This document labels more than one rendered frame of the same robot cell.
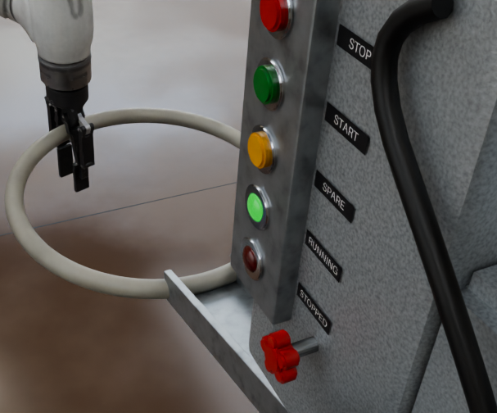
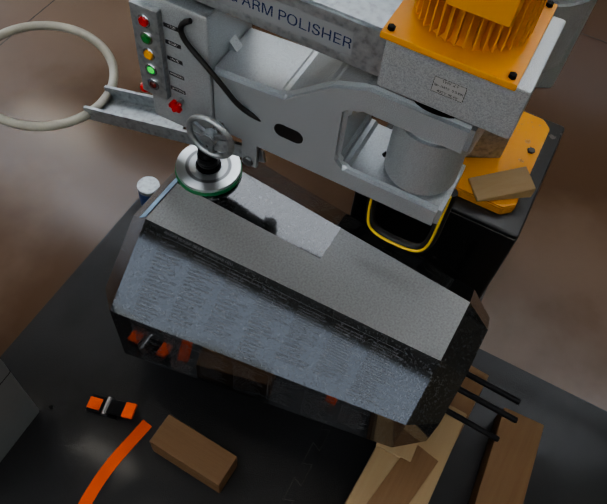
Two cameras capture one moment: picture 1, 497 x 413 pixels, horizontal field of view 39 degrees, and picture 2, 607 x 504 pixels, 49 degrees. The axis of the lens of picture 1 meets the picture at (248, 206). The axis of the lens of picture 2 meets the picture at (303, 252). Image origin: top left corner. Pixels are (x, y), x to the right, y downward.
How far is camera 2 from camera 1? 134 cm
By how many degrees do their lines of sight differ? 33
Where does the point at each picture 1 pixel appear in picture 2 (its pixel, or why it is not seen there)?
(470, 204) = (209, 54)
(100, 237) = not seen: outside the picture
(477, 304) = (218, 72)
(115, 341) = (13, 173)
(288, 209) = (163, 67)
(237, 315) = (124, 110)
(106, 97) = not seen: outside the picture
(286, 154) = (158, 54)
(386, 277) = (196, 75)
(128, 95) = not seen: outside the picture
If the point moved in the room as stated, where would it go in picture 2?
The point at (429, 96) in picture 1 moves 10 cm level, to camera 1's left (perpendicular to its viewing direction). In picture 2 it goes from (193, 36) to (154, 49)
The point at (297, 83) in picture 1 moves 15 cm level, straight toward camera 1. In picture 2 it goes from (156, 37) to (181, 76)
